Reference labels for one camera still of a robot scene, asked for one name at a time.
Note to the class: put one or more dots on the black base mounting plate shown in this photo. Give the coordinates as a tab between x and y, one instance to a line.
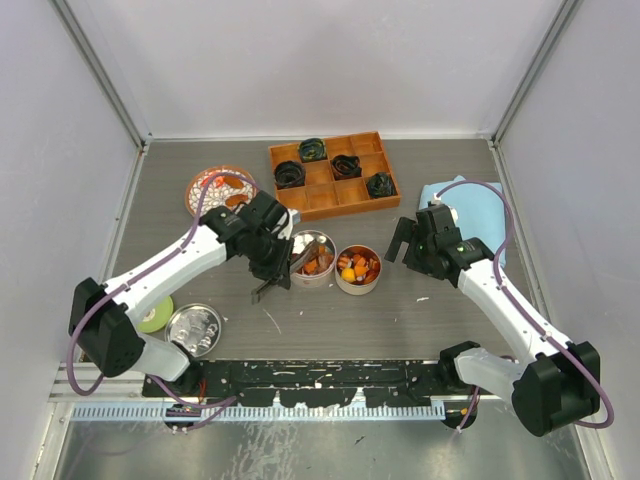
320	384

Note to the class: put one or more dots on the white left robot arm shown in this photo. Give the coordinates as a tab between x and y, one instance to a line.
105	316

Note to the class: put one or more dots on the round metal lid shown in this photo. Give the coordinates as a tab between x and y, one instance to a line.
195	327

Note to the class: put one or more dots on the brown meat piece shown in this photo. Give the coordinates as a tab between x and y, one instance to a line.
325	258

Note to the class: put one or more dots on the dark seaweed roll right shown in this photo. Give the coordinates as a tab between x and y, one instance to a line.
381	185

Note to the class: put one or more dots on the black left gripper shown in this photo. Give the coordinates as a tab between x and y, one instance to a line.
277	273

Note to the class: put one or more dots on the brown patterned food plate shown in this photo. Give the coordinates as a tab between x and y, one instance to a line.
228	180

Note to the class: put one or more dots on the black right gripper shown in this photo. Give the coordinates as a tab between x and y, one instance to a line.
403	233

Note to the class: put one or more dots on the dark seaweed roll back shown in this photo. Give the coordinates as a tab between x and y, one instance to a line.
312	149

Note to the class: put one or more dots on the dark seaweed roll centre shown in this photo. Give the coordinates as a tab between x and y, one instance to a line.
346	167

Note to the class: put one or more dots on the orange shrimp piece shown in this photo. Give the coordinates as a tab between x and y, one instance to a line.
312	268

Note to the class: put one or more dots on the folded light blue cloth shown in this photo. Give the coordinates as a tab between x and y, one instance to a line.
481	214

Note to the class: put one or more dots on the brown fried cutlet piece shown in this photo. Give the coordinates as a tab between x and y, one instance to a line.
236	200

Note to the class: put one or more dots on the white slotted cable duct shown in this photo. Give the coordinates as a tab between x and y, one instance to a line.
166	411

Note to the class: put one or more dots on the short pink lunch tin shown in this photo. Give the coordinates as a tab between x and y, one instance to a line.
356	288

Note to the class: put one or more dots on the wooden compartment tray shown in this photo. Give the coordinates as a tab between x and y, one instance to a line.
323	195

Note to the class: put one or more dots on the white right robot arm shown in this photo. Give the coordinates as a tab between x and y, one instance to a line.
552	381

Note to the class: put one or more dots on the tall pink lunch tin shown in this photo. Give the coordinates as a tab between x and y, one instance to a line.
312	280

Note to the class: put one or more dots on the green object behind lid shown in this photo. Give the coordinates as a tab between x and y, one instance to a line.
158	317

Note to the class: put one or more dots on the red sausage piece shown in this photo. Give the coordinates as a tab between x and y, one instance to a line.
373	271

